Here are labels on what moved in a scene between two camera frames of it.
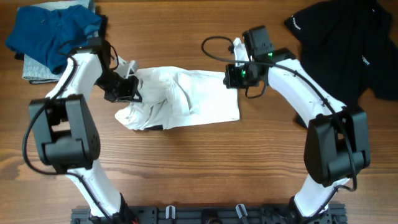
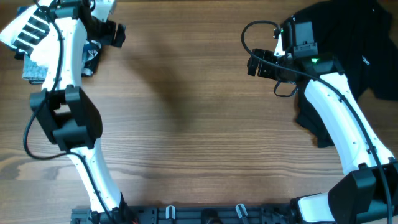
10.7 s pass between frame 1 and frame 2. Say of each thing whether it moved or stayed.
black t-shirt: stayed
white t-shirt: moved
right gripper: moved
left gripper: moved
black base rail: stayed
